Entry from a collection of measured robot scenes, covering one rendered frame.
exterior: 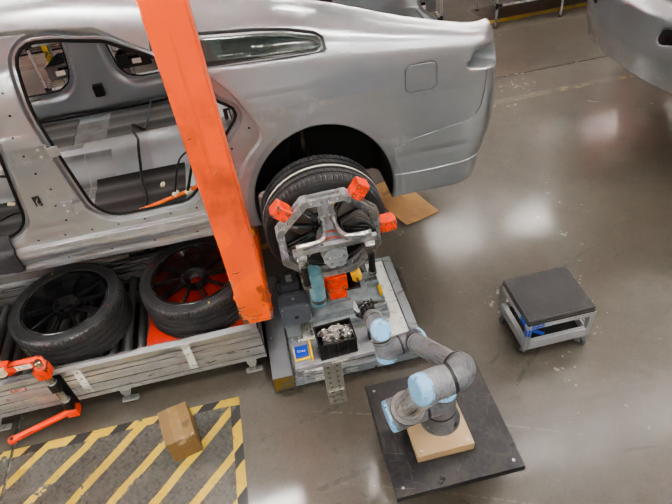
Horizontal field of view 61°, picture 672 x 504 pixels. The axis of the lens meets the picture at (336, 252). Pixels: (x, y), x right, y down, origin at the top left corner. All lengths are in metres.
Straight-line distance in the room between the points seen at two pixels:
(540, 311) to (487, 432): 0.80
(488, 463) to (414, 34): 2.05
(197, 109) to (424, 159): 1.45
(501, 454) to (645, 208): 2.49
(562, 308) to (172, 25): 2.41
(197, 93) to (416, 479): 1.89
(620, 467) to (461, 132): 1.89
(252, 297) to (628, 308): 2.31
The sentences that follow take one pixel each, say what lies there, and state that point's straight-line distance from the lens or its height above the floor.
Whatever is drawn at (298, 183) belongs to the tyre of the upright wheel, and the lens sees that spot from 2.85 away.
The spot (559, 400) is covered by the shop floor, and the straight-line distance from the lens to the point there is 3.42.
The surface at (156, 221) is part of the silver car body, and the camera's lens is 3.29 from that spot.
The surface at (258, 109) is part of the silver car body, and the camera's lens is 2.91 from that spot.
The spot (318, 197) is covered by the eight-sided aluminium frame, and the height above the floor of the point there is 1.12.
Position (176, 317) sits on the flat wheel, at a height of 0.48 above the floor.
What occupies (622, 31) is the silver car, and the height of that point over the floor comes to 1.05.
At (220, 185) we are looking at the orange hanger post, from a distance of 2.49.
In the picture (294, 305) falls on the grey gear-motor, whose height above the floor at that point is 0.40.
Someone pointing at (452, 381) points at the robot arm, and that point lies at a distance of 2.04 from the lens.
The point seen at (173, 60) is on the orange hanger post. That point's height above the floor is 1.99.
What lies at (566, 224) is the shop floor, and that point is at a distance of 4.43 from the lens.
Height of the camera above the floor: 2.81
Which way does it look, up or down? 43 degrees down
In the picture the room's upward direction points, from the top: 8 degrees counter-clockwise
